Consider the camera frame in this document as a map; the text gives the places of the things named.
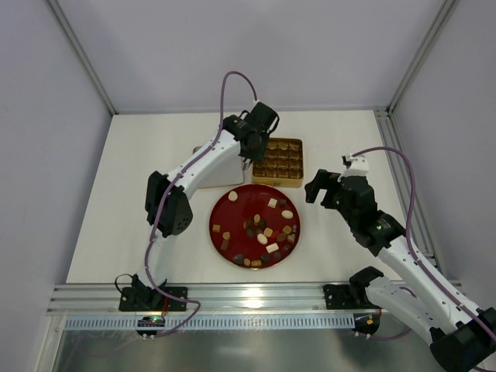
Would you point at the tan ridged shell chocolate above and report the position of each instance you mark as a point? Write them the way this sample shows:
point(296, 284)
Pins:
point(287, 229)

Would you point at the white oval swirl chocolate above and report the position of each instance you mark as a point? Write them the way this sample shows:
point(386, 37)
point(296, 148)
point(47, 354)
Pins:
point(287, 214)

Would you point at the aluminium front rail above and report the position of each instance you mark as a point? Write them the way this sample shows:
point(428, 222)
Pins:
point(104, 298)

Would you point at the grey brown pebble chocolate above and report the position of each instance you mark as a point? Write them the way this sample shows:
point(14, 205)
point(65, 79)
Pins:
point(238, 258)

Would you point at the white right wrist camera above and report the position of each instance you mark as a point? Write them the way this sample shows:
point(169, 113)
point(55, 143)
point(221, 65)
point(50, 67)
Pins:
point(356, 166)

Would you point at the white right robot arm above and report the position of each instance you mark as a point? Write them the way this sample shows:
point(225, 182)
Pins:
point(460, 334)

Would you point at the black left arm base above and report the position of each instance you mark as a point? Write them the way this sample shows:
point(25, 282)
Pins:
point(137, 297)

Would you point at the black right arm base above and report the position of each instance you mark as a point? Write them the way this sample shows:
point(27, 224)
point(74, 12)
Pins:
point(351, 296)

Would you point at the dark striped square chocolate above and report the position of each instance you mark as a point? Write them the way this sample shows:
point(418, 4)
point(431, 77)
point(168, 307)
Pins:
point(265, 257)

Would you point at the silver tin lid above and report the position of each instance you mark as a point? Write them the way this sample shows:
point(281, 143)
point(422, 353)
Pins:
point(219, 167)

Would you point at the white cube chocolate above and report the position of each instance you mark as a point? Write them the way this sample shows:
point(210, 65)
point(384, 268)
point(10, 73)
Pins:
point(272, 203)

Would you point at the right aluminium frame rail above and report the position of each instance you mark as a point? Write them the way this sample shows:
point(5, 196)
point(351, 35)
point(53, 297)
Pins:
point(419, 229)

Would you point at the white rectangular chocolate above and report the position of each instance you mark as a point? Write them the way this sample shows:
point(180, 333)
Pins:
point(272, 247)

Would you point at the round red lacquer plate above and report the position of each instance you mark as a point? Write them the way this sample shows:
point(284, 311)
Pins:
point(236, 217)

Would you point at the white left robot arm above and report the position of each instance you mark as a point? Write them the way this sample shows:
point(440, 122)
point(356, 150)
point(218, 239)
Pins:
point(167, 206)

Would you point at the metal tongs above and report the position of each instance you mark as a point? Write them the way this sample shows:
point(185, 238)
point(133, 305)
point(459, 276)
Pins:
point(246, 163)

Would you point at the gold chocolate tin box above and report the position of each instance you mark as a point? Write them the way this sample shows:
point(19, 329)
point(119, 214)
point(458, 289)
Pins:
point(282, 165)

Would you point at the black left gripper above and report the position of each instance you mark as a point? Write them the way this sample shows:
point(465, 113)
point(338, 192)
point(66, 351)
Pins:
point(253, 151)

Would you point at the white cone chocolate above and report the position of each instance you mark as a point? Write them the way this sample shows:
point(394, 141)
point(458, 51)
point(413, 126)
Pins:
point(232, 196)

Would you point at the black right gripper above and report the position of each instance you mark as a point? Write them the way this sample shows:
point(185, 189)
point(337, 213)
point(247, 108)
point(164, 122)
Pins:
point(330, 191)

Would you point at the cream rounded square chocolate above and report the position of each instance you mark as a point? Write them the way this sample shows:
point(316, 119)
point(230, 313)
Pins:
point(267, 232)

